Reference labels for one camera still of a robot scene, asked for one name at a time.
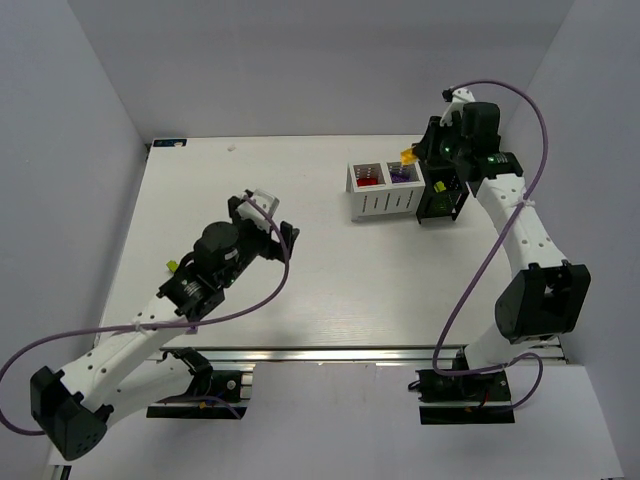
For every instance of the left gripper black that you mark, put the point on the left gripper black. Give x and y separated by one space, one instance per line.
270 240

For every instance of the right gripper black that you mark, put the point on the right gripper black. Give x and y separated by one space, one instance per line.
428 148

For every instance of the orange yellow lego brick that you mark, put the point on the orange yellow lego brick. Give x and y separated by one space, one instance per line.
408 157

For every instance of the green long lego brick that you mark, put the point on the green long lego brick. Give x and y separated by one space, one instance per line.
442 206

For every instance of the red lego brick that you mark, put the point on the red lego brick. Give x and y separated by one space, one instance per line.
368 181

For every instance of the small green lego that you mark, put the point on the small green lego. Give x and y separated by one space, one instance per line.
172 266

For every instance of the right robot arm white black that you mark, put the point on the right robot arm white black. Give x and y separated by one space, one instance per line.
546 293

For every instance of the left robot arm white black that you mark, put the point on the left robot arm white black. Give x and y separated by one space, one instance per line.
76 405

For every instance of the black double bin container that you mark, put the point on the black double bin container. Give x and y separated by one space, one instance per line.
456 190

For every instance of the white double bin container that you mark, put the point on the white double bin container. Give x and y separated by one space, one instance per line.
387 199

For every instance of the blue label left corner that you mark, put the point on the blue label left corner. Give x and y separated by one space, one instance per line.
169 143

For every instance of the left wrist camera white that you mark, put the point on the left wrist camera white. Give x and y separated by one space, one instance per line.
257 206

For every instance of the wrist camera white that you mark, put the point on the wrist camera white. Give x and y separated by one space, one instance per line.
455 99
257 206

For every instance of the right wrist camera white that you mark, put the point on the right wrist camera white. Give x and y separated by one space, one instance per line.
455 99

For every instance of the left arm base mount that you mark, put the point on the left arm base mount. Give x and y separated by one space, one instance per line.
215 393

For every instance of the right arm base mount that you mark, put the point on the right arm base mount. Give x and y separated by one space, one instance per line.
478 399

